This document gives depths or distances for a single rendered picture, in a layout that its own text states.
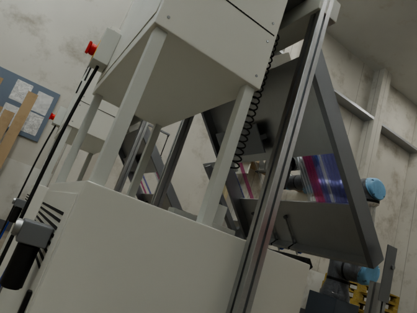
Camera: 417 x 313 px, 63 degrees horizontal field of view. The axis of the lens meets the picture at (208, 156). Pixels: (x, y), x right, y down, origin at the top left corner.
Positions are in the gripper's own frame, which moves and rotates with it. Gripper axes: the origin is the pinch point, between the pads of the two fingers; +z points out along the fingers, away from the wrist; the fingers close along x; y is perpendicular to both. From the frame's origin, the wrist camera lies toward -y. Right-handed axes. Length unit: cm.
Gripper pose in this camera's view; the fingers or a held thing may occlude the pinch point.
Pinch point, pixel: (259, 172)
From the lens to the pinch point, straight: 151.4
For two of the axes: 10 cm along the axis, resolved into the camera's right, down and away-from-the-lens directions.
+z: -8.6, 0.9, -5.1
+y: -1.2, -9.9, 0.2
